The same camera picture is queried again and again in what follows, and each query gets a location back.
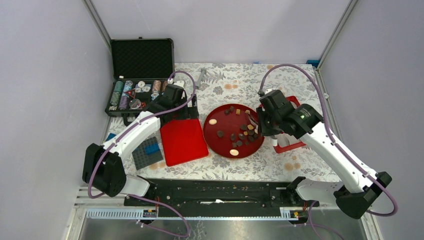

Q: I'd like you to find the red chocolate box tray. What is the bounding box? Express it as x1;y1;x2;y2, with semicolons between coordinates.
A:
265;95;306;154

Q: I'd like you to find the red square box lid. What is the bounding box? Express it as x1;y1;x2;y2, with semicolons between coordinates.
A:
160;118;209;167

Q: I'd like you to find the dark chocolate alone left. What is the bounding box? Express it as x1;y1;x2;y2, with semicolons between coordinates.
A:
216;130;224;138

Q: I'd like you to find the white oval chocolate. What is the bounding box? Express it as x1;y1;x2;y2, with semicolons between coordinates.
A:
229;149;239;157
208;119;218;125

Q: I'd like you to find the white oval chocolate bottom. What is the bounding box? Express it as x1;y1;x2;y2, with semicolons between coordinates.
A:
229;149;239;157

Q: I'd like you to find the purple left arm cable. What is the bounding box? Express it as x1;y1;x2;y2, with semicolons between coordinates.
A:
87;70;198;239

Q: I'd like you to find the round red plate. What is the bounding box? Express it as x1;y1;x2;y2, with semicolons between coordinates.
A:
203;103;265;159

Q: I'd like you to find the blue fifty poker chip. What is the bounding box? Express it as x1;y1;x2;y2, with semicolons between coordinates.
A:
151;93;160;100

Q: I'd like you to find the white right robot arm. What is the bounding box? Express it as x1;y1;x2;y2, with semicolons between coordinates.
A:
256;89;393;219

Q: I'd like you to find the small blue lego brick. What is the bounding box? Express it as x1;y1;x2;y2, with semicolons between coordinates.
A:
105;133;116;142

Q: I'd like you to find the floral table cloth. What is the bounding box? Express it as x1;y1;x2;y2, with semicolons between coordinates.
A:
123;63;339;182

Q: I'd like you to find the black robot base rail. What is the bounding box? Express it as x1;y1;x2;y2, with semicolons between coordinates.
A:
123;179;312;219

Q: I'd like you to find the black poker chip case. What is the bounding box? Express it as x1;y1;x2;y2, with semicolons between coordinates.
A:
104;37;175;118

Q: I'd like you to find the white oval chocolate left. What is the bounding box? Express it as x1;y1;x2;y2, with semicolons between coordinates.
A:
208;119;218;125

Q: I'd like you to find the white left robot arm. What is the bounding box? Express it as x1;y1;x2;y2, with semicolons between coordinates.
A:
82;84;196;206

